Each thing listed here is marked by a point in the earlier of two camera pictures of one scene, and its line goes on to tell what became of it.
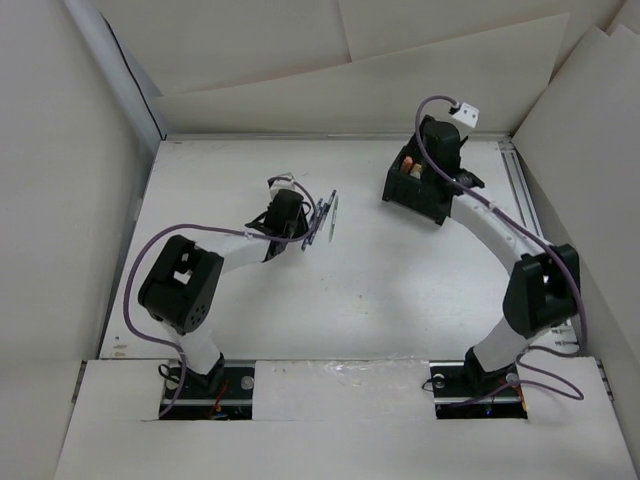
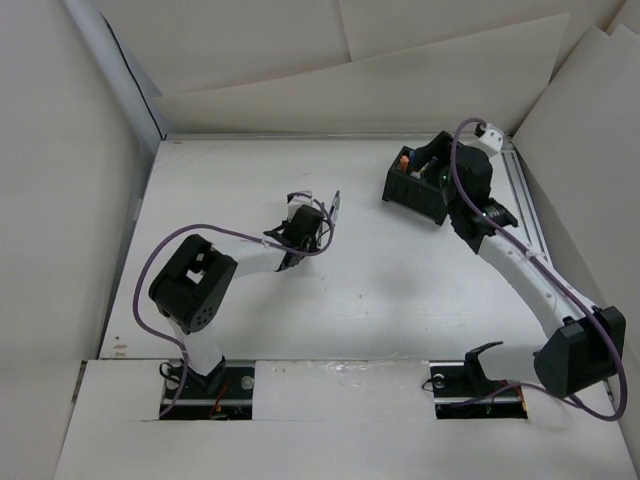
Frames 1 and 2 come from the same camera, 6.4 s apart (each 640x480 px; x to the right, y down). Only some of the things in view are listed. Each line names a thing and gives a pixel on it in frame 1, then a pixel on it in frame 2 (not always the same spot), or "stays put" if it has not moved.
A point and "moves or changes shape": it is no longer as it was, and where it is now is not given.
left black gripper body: [296, 229] to [310, 245]
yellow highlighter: [416, 171] moves or changes shape
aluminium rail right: [561, 333] stays put
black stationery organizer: [415, 186] stays put
